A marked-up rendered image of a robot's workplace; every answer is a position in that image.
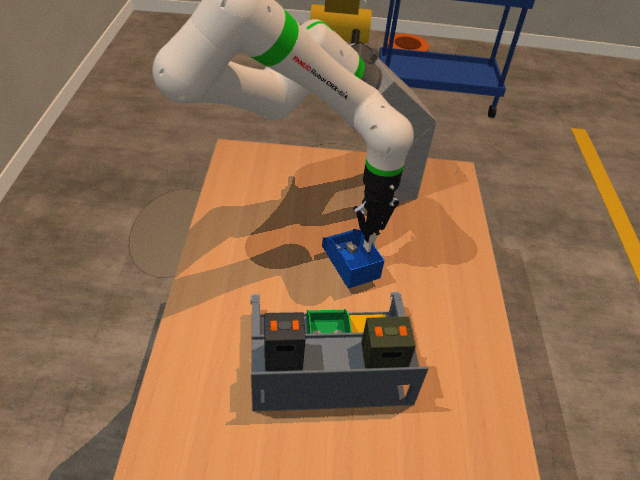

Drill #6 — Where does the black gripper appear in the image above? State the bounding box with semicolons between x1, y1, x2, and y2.
353;186;399;252

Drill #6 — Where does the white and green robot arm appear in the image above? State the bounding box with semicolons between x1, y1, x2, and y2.
153;0;414;193

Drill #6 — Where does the blue bin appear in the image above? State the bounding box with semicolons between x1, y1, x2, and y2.
322;229;385;289

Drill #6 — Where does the grey shelf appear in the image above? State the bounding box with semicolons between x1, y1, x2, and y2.
250;292;429;411

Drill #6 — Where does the black rectangular case with oval handle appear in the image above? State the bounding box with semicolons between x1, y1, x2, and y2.
264;312;306;371

